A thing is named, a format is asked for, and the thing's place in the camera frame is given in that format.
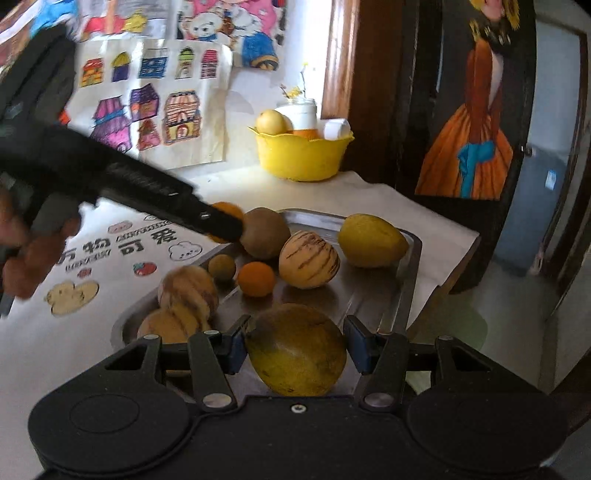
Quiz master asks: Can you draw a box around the green yellow mango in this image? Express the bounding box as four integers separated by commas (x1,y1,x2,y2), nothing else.
243,303,346,397

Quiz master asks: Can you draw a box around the brown kiwi fruit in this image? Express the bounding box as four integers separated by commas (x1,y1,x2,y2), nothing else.
240,207,290,260

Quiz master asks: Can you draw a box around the children's houses drawing paper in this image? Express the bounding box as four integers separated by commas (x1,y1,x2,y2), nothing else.
64,38,232,170

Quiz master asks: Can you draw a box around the person's left hand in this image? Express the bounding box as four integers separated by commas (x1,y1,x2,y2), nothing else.
1,187,82,300

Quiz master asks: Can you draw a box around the apple in bowl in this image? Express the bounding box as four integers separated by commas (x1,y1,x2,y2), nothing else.
283,115,294,134

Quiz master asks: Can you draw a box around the yellow flower sprig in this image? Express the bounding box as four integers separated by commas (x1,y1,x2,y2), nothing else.
280,62,308,104

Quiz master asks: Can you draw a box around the elongated striped pepino melon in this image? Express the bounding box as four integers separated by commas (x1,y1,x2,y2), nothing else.
157,265,219,331

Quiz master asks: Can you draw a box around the white and orange jar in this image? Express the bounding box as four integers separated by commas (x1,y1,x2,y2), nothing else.
276,99,318,140

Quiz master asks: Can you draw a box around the folded white paper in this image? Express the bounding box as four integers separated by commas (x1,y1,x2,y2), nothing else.
318,118,352,141

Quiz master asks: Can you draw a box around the cartoon bear drawing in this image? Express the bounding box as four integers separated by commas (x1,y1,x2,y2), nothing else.
177,0,287,71

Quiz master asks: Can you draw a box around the yellow plastic bowl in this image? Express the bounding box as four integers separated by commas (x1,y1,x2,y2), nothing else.
249,127,355,182

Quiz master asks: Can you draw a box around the small orange tangerine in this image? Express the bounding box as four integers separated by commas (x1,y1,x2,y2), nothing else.
236,262,276,298
207,201,245,244

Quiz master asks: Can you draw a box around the orange dress painting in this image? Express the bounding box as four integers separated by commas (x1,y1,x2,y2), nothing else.
415,1,520,200

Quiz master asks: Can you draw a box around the pale round fruit in tray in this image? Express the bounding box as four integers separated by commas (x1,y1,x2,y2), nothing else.
137,309,194,344

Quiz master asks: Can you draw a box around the metal tray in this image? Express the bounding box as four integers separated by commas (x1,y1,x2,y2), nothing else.
110,208,424,398

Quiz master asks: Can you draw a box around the round striped pepino melon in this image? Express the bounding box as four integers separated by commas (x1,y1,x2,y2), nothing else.
279,230,341,290

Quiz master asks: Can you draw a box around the yellow lemon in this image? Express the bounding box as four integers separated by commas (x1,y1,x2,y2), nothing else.
338,214,409,268

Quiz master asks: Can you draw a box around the yellow pear in bowl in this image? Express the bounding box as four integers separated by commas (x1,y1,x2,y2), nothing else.
256,109,288,135

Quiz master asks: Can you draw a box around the small brownish green round fruit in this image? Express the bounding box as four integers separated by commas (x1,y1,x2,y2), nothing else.
207,254,236,282

